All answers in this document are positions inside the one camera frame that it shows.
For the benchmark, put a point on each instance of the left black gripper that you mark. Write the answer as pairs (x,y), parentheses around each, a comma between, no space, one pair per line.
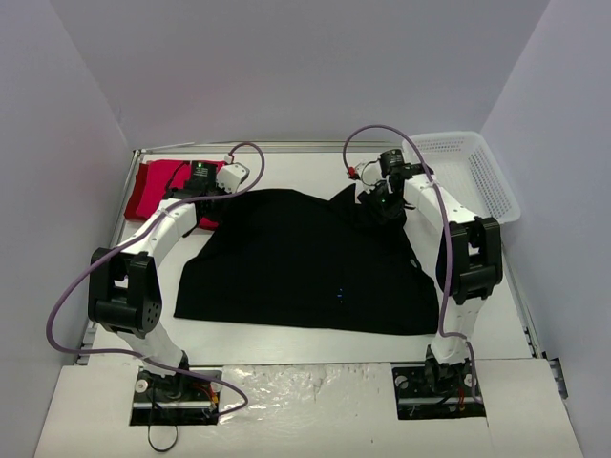
(206,204)

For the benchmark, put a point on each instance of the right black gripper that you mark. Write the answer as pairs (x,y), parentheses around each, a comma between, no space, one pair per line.
(382,205)

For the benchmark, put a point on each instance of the black t shirt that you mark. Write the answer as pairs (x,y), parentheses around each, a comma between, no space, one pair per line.
(281,257)

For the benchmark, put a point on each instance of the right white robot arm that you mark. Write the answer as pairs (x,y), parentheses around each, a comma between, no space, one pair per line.
(466,262)

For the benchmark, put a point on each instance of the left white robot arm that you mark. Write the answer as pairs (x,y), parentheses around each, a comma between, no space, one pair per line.
(124,293)

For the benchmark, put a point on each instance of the folded red t shirt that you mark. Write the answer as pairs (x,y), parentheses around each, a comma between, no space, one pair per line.
(154,181)

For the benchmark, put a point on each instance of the white plastic basket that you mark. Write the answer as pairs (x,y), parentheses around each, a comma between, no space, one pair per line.
(466,167)

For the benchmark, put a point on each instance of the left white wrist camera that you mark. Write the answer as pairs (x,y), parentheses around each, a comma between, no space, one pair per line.
(231,175)

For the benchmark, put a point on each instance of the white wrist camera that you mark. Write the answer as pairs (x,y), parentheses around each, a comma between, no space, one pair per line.
(231,175)
(368,173)

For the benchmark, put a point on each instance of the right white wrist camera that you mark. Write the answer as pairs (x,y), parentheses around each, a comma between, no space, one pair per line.
(368,173)

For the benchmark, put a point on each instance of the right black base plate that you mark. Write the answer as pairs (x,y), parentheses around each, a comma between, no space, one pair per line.
(417,399)

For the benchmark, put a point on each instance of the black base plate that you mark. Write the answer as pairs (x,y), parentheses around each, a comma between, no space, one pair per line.
(176,401)
(417,399)

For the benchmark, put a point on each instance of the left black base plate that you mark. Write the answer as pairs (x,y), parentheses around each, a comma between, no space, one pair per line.
(176,401)

